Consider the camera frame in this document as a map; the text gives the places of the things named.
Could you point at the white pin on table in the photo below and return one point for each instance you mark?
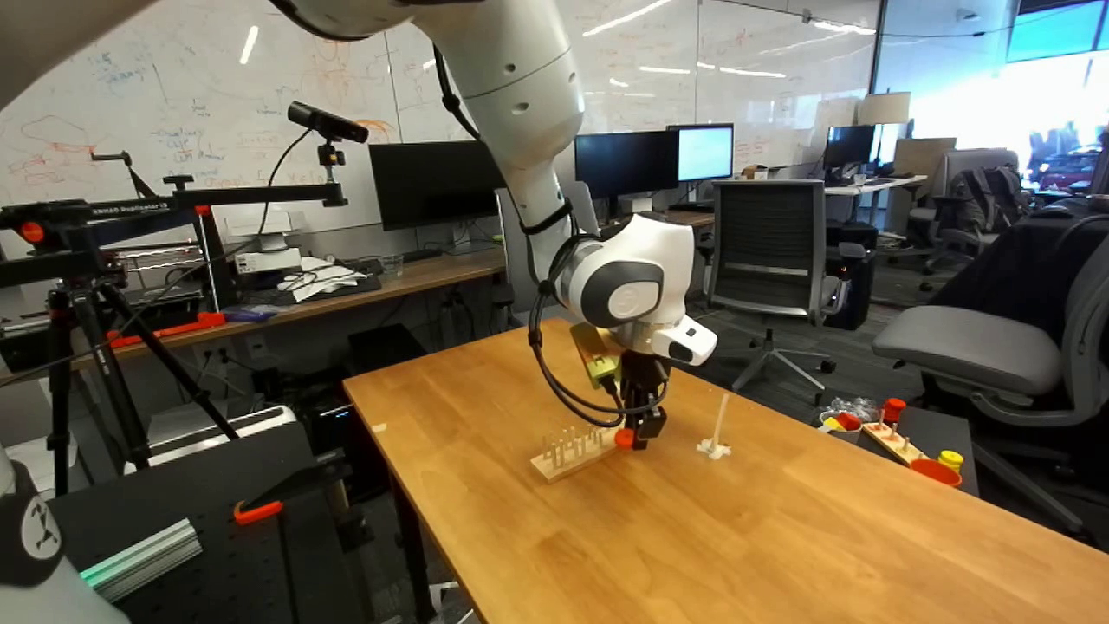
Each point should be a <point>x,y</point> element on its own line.
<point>717,447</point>

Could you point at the small yellow toy peg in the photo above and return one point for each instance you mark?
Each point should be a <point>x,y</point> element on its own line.
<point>952,460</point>

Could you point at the wooden peg rack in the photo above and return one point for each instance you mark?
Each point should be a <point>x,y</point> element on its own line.
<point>572,455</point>

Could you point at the black draped table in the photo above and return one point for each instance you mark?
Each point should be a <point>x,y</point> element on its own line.
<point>1018,272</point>

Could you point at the black stereo camera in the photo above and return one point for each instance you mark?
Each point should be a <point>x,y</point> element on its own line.
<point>327,123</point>

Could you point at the black cap white logo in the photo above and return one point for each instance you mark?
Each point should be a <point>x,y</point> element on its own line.
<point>28,530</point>

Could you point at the distant wooden desk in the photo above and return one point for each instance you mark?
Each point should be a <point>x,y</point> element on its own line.
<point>878,185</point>

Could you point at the box of colourful toys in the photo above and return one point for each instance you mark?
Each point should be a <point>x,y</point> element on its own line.
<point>939,423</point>

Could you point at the yellow-green wrist camera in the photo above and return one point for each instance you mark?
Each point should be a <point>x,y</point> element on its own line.
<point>598,353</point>

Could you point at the white papers pile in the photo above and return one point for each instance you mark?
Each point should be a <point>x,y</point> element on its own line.
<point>318,282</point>

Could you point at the white desktop device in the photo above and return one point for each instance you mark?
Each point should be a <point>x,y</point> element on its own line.
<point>267,260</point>

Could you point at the wooden wall desk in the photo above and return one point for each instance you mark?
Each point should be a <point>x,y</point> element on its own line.
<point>419,277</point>

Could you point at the grey padded office chair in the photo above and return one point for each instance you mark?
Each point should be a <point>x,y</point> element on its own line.
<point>971,349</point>

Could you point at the dark screen monitor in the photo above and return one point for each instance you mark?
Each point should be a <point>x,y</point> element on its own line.
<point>630,165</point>

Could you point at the distant black chair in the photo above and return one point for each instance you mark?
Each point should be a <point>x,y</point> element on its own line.
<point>851,277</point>

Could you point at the bright screen monitor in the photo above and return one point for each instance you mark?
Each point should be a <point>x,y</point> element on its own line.
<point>705,155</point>

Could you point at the red toy knob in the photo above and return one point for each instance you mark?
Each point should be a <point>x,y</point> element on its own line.
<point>894,411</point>

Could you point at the silver metal bar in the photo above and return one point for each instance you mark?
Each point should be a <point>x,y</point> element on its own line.
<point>139,558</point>

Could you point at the black tripod with boom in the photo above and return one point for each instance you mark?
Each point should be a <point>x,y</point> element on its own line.
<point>76,298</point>

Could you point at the black equipment cart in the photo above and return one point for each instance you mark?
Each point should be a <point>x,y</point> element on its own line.
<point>232,577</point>

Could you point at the black computer monitor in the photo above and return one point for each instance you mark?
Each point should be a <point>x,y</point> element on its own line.
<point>429,185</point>

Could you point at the black mesh office chair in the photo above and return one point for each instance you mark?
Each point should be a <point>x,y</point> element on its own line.
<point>766,244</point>

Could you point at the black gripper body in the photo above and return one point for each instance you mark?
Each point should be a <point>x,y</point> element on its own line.
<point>647,384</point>

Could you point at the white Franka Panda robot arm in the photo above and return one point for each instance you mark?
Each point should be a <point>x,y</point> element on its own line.
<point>522,106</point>

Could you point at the clear plastic toy bag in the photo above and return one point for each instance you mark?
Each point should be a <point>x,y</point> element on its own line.
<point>851,414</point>

